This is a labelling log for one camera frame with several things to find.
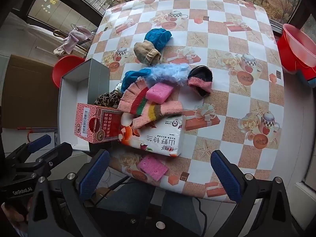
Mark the leopard print scarf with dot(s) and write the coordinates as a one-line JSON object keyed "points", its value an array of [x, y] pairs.
{"points": [[107, 100]]}

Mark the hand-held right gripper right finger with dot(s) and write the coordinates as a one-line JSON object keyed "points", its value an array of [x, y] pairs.
{"points": [[226, 177]]}

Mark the blue cloth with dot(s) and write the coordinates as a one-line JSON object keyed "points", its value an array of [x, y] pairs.
{"points": [[158, 37], [132, 77]]}

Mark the black and pink sock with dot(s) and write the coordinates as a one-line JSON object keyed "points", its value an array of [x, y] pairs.
{"points": [[201, 82]]}

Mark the red plastic chair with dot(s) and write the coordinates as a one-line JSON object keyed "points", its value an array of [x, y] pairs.
{"points": [[64, 66]]}

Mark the light blue fluffy duster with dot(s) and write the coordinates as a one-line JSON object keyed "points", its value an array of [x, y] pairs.
{"points": [[170, 75]]}

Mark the checkered printed tablecloth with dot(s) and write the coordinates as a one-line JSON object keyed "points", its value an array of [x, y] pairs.
{"points": [[222, 133]]}

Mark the pink hanging cloth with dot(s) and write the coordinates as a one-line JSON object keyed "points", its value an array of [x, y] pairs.
{"points": [[74, 39]]}

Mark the white tied curtain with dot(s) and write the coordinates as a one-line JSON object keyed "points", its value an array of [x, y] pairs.
{"points": [[32, 29]]}

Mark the pink plastic basin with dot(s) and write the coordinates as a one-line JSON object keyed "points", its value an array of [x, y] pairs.
{"points": [[301, 47]]}

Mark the brown cardboard sheet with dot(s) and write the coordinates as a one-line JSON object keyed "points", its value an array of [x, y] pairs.
{"points": [[24, 91]]}

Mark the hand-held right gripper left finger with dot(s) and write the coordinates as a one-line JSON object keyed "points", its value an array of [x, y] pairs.
{"points": [[95, 175]]}

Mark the red plastic bucket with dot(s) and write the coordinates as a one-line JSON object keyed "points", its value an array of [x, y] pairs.
{"points": [[287, 56]]}

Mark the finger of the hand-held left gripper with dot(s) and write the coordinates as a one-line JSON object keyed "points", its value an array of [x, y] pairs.
{"points": [[55, 153], [39, 142]]}

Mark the pink sponge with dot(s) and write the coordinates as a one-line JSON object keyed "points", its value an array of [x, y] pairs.
{"points": [[159, 93], [151, 167]]}

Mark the blue plastic basin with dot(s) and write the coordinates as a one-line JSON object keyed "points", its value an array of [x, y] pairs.
{"points": [[307, 80]]}

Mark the grey cardboard box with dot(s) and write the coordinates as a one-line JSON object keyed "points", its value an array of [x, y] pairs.
{"points": [[74, 91]]}

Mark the person's left hand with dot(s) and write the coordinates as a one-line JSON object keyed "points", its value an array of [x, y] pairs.
{"points": [[14, 214]]}

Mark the beige knit sock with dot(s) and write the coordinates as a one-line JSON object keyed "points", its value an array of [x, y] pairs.
{"points": [[145, 53]]}

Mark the red tissue box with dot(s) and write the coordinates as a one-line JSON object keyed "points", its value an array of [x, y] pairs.
{"points": [[98, 126]]}

